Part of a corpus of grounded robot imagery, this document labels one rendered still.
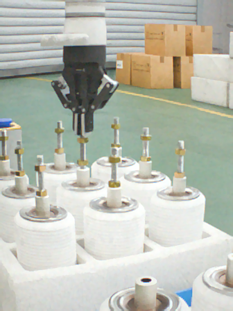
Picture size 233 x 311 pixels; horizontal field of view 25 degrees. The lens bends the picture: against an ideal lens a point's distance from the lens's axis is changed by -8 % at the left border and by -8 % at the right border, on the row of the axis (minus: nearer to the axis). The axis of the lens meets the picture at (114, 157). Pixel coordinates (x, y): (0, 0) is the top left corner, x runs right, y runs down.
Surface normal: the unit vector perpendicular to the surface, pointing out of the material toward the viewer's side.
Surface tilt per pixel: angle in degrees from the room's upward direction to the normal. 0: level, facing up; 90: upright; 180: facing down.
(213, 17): 90
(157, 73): 90
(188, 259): 90
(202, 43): 90
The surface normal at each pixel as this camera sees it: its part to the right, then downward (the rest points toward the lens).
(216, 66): -0.82, 0.14
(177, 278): 0.44, 0.22
